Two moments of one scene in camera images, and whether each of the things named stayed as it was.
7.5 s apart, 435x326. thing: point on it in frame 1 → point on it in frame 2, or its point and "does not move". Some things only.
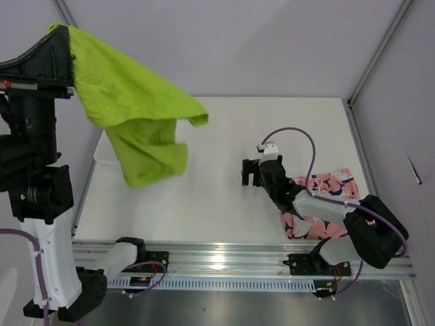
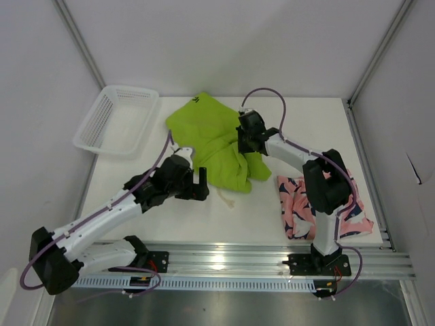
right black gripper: x=251 y=167 → x=242 y=148
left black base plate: x=160 y=257 does not move
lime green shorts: x=139 y=120 → x=210 y=128
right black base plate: x=308 y=265 does not move
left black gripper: x=48 y=61 → x=195 y=191
